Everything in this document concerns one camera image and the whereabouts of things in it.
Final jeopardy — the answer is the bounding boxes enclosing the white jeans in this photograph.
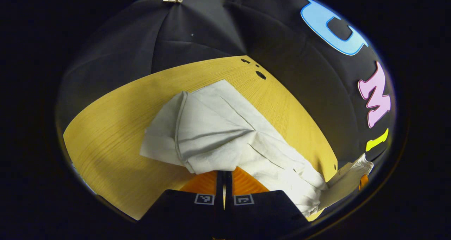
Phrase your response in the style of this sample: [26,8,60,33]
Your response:
[140,79,374,218]

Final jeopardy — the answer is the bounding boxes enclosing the black backdrop cloth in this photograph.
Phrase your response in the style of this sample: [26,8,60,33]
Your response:
[56,0,397,175]

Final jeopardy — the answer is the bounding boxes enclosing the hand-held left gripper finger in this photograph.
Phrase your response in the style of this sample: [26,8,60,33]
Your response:
[224,167,312,235]
[141,170,225,234]

